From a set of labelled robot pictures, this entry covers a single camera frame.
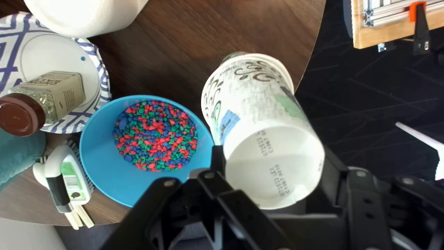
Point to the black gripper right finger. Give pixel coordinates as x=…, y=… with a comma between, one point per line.
x=366, y=208

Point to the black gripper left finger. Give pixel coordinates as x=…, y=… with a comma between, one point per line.
x=217, y=203

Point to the swirl paper cup blue sticker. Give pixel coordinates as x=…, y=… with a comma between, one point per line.
x=264, y=129

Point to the white bar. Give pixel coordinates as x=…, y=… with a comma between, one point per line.
x=424, y=139

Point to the multicoloured beads in blue bowl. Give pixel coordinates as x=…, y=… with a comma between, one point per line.
x=155, y=138

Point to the blue plastic bowl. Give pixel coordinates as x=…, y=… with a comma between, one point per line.
x=99, y=157

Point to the white green black brush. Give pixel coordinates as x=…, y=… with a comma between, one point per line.
x=70, y=178

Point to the wooden board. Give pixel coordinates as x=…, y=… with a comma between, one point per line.
x=393, y=36

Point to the orange black clamp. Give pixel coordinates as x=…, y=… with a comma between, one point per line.
x=421, y=32

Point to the aluminium rails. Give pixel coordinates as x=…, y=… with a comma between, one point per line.
x=389, y=13

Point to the glass bottle brown cap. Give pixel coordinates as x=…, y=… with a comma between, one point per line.
x=53, y=92

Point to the white container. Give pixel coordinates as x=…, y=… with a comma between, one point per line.
x=84, y=15

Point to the blue patterned paper plate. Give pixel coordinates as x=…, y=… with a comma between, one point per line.
x=30, y=50

